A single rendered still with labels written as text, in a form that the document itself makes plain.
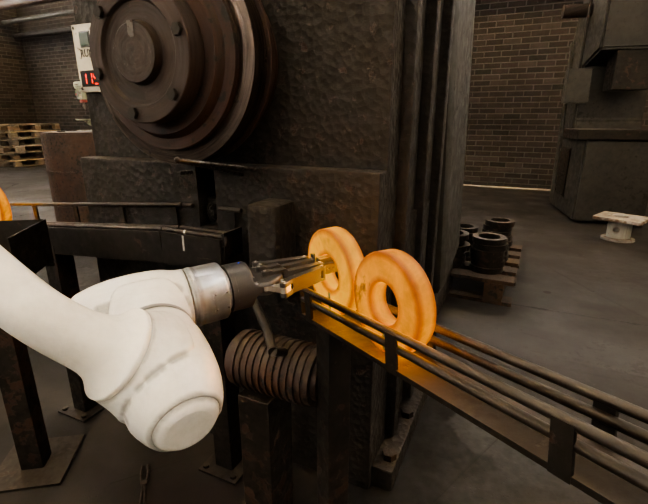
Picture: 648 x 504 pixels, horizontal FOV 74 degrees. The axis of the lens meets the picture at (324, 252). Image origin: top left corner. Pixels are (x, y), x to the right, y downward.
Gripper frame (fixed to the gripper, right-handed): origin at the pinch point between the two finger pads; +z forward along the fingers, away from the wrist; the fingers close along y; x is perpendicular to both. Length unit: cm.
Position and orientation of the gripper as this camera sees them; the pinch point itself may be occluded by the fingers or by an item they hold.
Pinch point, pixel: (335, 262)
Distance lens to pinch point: 76.7
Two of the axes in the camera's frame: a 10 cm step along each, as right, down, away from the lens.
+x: -0.4, -9.5, -3.2
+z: 8.6, -2.0, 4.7
